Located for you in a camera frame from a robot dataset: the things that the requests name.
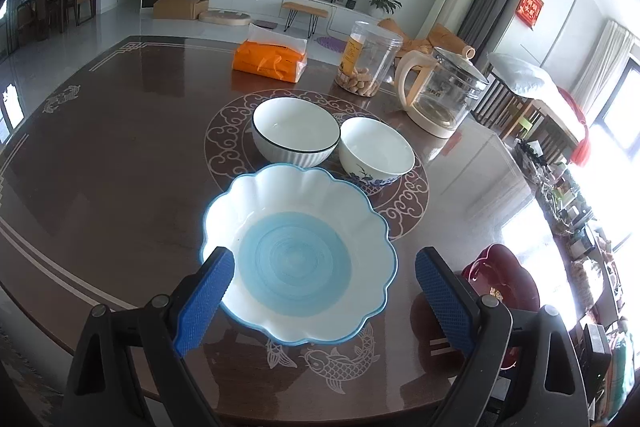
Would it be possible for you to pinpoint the orange tissue pack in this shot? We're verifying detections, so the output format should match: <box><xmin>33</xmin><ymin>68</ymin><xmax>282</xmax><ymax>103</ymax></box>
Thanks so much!
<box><xmin>232</xmin><ymin>24</ymin><xmax>309</xmax><ymax>84</ymax></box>

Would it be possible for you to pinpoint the red flower-shaped plate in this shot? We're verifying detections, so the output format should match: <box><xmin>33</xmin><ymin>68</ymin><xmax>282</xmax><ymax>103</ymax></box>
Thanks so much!
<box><xmin>460</xmin><ymin>243</ymin><xmax>541</xmax><ymax>370</ymax></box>

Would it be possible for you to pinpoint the red cloth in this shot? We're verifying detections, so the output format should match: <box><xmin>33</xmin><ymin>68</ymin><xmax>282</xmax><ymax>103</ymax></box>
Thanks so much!
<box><xmin>557</xmin><ymin>87</ymin><xmax>591</xmax><ymax>166</ymax></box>

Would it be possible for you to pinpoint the white ribbed bowl black rim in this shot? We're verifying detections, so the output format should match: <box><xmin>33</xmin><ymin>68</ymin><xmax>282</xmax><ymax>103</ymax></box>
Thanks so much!
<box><xmin>251</xmin><ymin>98</ymin><xmax>342</xmax><ymax>168</ymax></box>

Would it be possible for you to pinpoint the glass kettle cream handle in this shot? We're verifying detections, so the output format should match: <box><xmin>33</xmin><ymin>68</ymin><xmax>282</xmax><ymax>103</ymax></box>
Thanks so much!
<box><xmin>394</xmin><ymin>46</ymin><xmax>490</xmax><ymax>140</ymax></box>

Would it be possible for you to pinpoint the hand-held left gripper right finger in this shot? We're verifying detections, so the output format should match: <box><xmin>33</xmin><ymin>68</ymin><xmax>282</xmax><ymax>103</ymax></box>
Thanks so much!
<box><xmin>415</xmin><ymin>247</ymin><xmax>591</xmax><ymax>427</ymax></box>

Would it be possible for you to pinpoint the clear plastic snack jar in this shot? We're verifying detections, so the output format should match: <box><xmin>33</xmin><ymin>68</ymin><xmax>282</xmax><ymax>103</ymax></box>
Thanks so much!
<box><xmin>334</xmin><ymin>21</ymin><xmax>404</xmax><ymax>98</ymax></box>

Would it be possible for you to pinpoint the white bowl blue floral print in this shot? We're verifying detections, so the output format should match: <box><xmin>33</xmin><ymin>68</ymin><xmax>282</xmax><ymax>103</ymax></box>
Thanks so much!
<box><xmin>338</xmin><ymin>117</ymin><xmax>416</xmax><ymax>188</ymax></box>

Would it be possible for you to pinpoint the white curtain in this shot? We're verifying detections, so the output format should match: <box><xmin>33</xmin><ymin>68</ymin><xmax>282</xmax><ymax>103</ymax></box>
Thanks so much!
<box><xmin>582</xmin><ymin>19</ymin><xmax>636</xmax><ymax>128</ymax></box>

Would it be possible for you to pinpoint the scalloped blue white bowl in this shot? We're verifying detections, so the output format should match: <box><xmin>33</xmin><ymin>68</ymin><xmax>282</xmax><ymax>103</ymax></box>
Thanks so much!
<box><xmin>200</xmin><ymin>163</ymin><xmax>399</xmax><ymax>347</ymax></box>

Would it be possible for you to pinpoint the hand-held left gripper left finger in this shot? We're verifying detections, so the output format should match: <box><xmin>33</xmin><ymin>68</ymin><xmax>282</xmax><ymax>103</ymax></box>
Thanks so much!
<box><xmin>60</xmin><ymin>246</ymin><xmax>236</xmax><ymax>427</ymax></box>

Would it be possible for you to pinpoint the red wall hanging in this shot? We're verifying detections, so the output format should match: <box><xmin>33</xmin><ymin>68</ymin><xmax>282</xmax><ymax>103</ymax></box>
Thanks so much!
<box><xmin>520</xmin><ymin>0</ymin><xmax>548</xmax><ymax>30</ymax></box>

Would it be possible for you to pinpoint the cardboard box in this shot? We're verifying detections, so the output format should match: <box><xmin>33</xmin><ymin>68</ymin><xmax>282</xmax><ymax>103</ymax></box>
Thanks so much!
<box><xmin>153</xmin><ymin>0</ymin><xmax>210</xmax><ymax>20</ymax></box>

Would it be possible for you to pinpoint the orange lounge chair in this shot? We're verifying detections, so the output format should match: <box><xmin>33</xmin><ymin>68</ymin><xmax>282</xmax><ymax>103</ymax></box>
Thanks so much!
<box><xmin>377</xmin><ymin>18</ymin><xmax>468</xmax><ymax>58</ymax></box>

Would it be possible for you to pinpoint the dark wooden slatted chair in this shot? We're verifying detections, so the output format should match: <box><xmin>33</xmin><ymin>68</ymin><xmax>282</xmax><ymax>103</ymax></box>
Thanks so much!
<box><xmin>472</xmin><ymin>79</ymin><xmax>518</xmax><ymax>128</ymax></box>

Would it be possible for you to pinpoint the wooden bench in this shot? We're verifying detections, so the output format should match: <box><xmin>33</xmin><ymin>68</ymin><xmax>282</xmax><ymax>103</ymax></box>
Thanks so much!
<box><xmin>281</xmin><ymin>2</ymin><xmax>330</xmax><ymax>32</ymax></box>

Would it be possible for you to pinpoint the basket of cosmetic bottles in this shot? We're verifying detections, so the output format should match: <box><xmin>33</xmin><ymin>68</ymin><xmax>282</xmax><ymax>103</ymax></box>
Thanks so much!
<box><xmin>515</xmin><ymin>139</ymin><xmax>601</xmax><ymax>238</ymax></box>

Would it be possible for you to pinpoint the white pillow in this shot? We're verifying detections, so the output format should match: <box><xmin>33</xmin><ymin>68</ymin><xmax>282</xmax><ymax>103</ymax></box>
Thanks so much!
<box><xmin>487</xmin><ymin>52</ymin><xmax>558</xmax><ymax>96</ymax></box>

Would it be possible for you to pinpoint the beige floor cushion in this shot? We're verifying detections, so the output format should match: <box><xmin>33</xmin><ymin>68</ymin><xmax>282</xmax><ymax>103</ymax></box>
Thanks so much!
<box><xmin>199</xmin><ymin>9</ymin><xmax>252</xmax><ymax>28</ymax></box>

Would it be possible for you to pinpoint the purple floor mat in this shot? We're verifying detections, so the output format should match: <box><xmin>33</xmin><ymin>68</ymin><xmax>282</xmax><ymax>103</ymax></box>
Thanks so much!
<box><xmin>312</xmin><ymin>36</ymin><xmax>348</xmax><ymax>52</ymax></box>

